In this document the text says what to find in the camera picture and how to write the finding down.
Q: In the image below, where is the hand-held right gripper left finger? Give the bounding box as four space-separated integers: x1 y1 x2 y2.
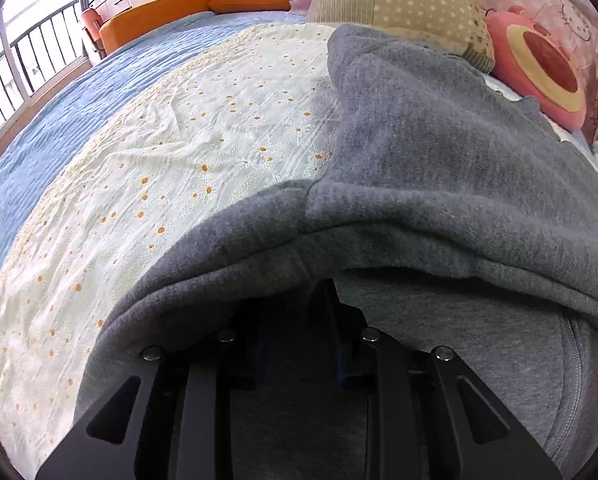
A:
35 307 270 480

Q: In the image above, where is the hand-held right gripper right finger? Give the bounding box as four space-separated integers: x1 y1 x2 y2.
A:
308 277 564 480

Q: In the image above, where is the grey hoodie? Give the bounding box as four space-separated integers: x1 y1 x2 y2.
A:
74 24 598 480

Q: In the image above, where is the white floral blanket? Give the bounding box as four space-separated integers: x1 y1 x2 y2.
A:
0 22 345 466

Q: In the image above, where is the pink bear plush pillow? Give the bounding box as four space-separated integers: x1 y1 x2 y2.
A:
484 5 590 134

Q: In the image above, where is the beige patchwork dotted pillow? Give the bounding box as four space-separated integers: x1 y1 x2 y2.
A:
306 0 496 74

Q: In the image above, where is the orange sofa bed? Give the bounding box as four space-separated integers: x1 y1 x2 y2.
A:
98 0 221 57

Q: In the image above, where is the white low cabinet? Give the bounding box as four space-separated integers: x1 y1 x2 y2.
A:
86 0 133 22

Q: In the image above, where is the black balcony railing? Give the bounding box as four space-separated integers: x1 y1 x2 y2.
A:
0 0 88 147

